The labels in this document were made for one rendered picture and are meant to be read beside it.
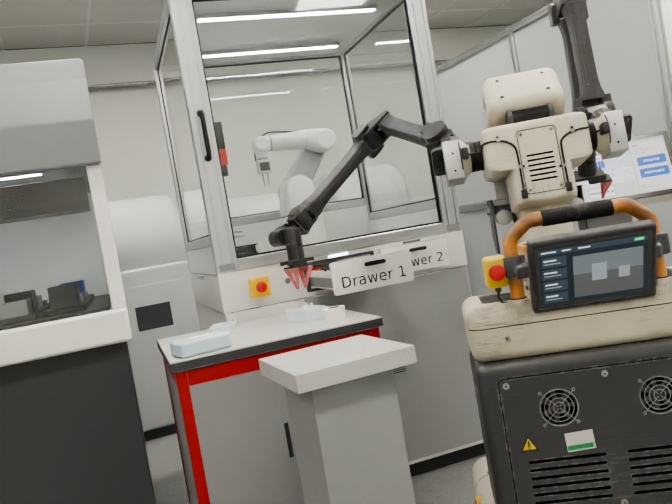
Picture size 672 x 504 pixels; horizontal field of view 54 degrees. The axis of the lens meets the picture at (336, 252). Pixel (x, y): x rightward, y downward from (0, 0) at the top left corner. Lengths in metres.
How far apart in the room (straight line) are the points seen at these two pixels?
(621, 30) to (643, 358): 2.35
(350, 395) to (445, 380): 1.35
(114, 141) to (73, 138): 3.49
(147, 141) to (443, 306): 3.56
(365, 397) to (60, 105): 1.33
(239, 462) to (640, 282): 1.14
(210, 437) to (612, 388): 1.04
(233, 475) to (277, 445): 0.14
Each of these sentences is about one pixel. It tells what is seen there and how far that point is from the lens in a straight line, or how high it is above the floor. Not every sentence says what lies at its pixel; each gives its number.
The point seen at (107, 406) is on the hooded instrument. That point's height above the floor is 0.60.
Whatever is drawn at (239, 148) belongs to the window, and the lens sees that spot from 2.52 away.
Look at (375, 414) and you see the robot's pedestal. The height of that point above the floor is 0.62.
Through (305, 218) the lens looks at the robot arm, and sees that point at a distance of 2.25.
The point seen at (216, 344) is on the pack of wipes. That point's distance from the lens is 1.89.
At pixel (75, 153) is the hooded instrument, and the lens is 2.20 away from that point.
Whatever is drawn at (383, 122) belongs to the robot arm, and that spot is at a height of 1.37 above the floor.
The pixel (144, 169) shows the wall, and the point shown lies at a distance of 5.68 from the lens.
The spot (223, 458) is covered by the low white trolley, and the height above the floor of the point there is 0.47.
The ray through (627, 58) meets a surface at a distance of 3.65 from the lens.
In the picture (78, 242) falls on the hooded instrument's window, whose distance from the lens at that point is 2.19.
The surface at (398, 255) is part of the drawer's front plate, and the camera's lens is 2.28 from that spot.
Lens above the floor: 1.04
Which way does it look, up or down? 2 degrees down
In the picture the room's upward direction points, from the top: 10 degrees counter-clockwise
